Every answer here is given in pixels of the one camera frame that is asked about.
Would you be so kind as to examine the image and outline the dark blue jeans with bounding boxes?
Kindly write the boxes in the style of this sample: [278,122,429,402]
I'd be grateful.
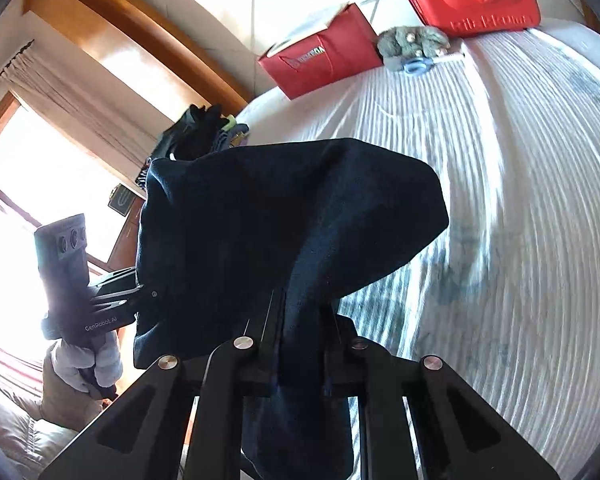
[132,137,451,480]

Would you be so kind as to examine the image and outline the blue handled scissors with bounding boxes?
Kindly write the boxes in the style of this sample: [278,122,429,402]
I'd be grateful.
[402,52,466,77]

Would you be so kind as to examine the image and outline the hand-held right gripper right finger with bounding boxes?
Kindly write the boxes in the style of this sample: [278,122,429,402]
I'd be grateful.
[322,305,562,480]

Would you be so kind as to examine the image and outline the beige curtain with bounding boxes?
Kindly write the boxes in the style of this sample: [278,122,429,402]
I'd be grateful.
[0,42,153,183]

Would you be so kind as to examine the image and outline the folded blue denim garment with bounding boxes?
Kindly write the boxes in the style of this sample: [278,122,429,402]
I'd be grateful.
[215,119,252,152]

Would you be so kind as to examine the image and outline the wooden curtain pelmet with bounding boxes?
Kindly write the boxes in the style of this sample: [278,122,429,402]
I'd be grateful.
[22,0,252,117]

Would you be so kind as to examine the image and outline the black box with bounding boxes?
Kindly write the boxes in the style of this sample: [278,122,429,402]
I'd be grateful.
[109,185,144,217]

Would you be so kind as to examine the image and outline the grey plush toy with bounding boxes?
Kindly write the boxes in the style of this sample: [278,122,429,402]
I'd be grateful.
[376,26,451,72]

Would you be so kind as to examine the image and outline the stack of folded clothes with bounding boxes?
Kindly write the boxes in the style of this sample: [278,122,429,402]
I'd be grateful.
[152,104,231,161]

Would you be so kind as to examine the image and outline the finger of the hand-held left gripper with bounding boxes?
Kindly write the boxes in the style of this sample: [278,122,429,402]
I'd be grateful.
[92,285,157,317]
[94,268,145,295]

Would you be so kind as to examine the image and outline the person's left hand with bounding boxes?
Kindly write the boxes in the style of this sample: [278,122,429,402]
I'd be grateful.
[42,331,123,401]

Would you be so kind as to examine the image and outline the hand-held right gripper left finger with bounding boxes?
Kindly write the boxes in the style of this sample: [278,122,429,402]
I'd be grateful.
[39,290,287,480]

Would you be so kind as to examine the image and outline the dark wooden cabinet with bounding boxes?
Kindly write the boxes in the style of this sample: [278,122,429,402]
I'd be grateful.
[106,200,148,272]

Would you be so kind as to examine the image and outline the white striped bed sheet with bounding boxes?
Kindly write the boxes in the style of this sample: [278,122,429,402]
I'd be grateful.
[240,25,600,480]

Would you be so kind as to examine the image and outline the red paper bag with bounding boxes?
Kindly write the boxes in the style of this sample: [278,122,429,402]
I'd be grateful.
[257,2,385,101]

